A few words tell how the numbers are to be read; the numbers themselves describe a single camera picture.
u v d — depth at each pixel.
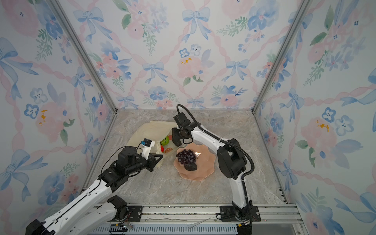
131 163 0.60
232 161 0.52
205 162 0.90
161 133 0.82
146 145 0.65
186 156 0.88
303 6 0.69
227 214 0.73
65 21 0.73
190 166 0.86
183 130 0.68
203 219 0.74
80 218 0.46
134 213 0.74
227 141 0.55
